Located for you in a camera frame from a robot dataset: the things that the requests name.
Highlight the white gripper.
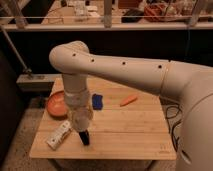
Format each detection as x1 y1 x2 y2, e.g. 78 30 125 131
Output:
64 90 92 115

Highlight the white ceramic cup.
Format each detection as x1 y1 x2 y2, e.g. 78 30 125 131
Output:
68 107 93 132

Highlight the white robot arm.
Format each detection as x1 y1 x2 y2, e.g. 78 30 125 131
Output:
49 41 213 171

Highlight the black eraser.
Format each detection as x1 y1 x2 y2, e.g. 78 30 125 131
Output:
79 131 90 145

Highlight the blue cloth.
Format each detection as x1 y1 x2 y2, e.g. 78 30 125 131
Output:
92 94 103 110

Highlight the orange bowl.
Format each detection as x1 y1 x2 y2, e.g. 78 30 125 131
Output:
46 91 68 118

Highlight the metal diagonal pole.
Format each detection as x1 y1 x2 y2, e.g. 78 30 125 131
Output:
0 25 32 78

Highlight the orange carrot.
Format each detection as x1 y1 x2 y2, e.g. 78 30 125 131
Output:
120 95 138 107

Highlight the wooden table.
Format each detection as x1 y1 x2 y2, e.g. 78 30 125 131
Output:
29 77 176 160

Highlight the black cable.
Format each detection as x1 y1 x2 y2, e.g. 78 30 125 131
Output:
164 103 183 151

